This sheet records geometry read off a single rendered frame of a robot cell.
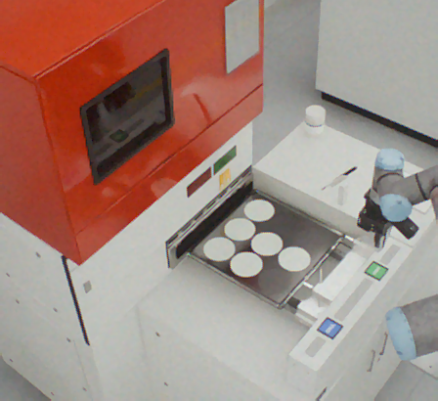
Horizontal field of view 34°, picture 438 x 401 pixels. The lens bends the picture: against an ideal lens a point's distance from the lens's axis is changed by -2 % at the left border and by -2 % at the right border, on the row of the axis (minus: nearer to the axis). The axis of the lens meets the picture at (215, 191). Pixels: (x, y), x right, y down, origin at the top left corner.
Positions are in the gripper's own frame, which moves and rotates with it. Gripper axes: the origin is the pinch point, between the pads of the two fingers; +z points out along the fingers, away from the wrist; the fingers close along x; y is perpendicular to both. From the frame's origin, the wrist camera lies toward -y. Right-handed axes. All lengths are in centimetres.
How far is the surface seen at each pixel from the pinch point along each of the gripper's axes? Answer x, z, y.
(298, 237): -2.9, 15.9, 29.6
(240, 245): 10.8, 15.8, 42.7
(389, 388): -25, 106, -6
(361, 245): -11.0, 15.0, 11.0
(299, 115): -156, 106, 124
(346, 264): -3.4, 17.8, 11.7
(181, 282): 29, 24, 53
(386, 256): -7.3, 10.2, 0.5
